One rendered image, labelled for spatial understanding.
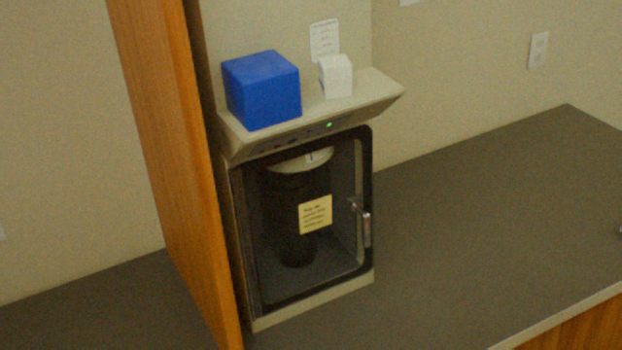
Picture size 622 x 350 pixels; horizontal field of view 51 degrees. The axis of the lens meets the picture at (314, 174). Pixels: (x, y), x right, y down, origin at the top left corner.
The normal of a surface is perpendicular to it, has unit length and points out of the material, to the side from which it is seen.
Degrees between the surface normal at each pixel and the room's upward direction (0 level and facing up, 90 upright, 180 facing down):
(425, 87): 90
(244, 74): 0
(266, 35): 90
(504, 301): 0
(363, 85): 0
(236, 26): 90
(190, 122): 90
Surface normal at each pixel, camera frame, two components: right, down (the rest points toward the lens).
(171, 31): 0.47, 0.47
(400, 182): -0.06, -0.83
